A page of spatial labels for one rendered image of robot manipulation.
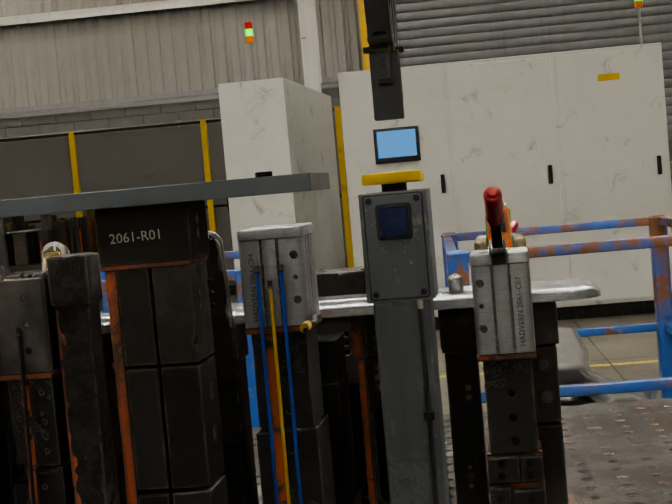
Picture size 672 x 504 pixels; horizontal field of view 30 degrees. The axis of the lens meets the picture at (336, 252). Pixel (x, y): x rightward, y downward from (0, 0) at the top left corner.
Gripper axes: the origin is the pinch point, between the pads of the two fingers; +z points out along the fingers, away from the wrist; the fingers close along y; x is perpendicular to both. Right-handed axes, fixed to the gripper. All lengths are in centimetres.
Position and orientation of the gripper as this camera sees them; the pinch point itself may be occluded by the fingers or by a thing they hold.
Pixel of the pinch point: (386, 85)
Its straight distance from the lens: 129.3
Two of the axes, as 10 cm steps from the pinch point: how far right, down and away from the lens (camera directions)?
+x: -9.9, 0.8, 1.4
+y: 1.4, -0.7, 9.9
